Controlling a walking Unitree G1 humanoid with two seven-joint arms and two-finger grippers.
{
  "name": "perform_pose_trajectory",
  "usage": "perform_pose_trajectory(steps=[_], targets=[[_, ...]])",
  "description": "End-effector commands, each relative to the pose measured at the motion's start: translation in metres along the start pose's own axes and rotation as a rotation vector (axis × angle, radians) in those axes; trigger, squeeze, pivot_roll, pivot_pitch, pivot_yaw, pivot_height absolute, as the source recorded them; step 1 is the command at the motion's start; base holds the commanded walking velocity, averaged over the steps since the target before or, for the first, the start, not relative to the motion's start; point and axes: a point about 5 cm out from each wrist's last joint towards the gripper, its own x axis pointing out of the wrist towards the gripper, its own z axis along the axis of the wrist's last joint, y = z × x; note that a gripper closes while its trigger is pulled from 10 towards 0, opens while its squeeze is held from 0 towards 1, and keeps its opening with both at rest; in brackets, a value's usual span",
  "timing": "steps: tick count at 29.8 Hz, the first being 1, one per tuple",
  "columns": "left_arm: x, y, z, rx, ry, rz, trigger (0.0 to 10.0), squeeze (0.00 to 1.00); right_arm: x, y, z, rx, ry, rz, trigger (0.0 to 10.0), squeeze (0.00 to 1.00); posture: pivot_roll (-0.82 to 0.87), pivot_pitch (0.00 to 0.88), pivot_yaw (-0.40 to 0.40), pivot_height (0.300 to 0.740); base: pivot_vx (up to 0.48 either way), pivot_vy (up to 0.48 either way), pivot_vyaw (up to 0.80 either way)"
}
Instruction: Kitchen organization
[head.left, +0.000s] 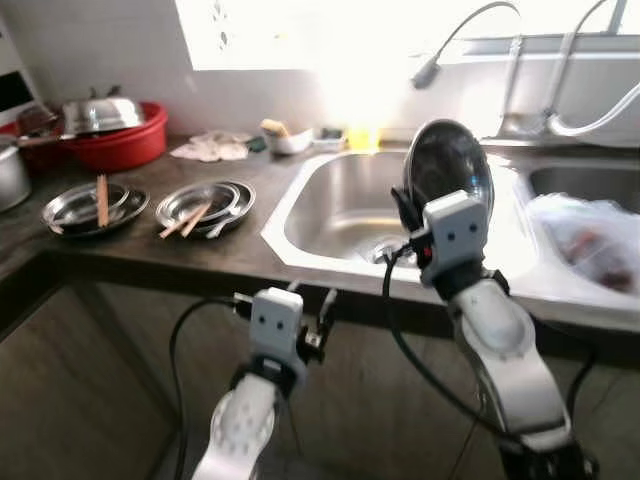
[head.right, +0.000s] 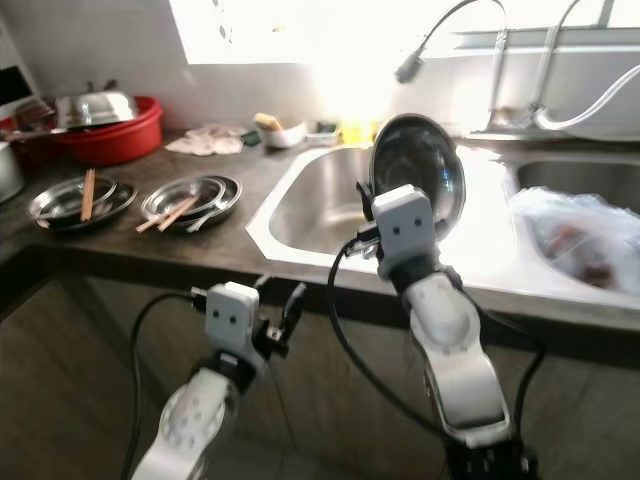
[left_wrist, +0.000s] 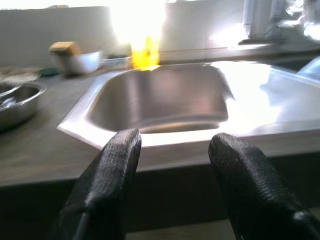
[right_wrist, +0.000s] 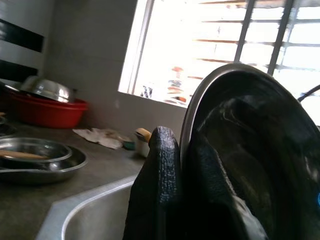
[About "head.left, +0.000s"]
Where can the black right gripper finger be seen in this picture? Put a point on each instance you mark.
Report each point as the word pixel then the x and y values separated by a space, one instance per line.
pixel 408 212

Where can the shallow steel bowl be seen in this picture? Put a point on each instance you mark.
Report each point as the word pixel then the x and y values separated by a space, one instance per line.
pixel 450 160
pixel 75 205
pixel 200 195

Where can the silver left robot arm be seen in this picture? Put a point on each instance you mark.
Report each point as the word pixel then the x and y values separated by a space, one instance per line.
pixel 235 430

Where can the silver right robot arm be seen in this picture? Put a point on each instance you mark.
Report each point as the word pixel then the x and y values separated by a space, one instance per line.
pixel 505 350

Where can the steel double sink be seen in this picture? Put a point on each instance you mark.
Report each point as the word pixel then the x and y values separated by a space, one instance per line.
pixel 340 215

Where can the yellow plastic cup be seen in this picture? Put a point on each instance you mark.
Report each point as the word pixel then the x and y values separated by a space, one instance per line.
pixel 363 138

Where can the steel plate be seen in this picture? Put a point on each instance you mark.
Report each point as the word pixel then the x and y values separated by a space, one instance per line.
pixel 248 200
pixel 138 215

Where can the wood grain cabinet door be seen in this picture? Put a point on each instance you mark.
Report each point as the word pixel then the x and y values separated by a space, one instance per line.
pixel 205 345
pixel 70 400

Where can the small soap dish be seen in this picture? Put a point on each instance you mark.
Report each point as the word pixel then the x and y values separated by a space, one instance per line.
pixel 328 138

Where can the small white dish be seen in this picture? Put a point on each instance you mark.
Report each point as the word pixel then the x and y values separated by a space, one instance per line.
pixel 290 143

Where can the brown sponge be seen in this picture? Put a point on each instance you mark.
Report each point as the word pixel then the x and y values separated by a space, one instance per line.
pixel 275 127

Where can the white rag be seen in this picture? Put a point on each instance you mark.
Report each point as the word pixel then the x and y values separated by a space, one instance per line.
pixel 210 147

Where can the clear plastic bag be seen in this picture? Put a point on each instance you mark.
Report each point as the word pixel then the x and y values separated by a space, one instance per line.
pixel 590 240

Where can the grey gooseneck spray faucet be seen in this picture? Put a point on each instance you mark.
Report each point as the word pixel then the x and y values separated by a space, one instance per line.
pixel 513 80

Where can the round red plastic basin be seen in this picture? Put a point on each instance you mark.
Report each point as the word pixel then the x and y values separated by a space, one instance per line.
pixel 120 150

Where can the bright window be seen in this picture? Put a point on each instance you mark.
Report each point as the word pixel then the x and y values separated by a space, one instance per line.
pixel 260 35

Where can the domed steel cover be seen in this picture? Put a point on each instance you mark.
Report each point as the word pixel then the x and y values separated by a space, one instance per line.
pixel 105 115

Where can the large steel basin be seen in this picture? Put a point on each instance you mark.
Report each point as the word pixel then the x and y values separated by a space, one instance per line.
pixel 12 175

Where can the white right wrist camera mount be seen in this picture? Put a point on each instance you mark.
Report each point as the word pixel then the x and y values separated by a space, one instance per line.
pixel 455 230

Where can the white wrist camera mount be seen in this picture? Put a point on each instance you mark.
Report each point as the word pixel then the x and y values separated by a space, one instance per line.
pixel 455 230
pixel 275 325

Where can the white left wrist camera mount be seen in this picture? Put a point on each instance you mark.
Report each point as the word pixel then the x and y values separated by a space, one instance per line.
pixel 275 325

